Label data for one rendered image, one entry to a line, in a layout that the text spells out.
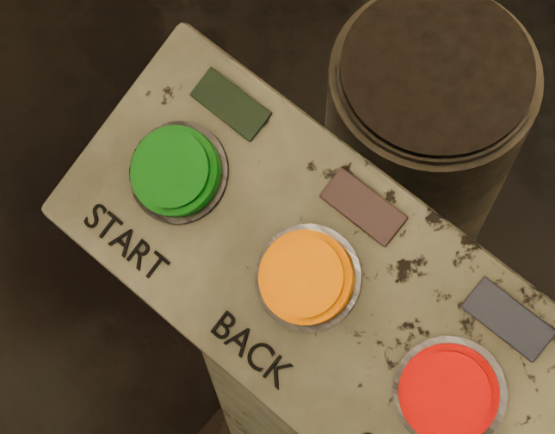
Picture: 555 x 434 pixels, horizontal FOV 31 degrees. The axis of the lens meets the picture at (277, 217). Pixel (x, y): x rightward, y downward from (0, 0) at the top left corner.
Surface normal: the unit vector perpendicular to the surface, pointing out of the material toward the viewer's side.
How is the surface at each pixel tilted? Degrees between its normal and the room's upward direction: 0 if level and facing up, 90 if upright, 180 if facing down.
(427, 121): 0
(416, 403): 20
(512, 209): 0
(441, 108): 0
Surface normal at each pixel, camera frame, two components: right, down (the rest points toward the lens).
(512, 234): -0.01, -0.37
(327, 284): -0.24, -0.10
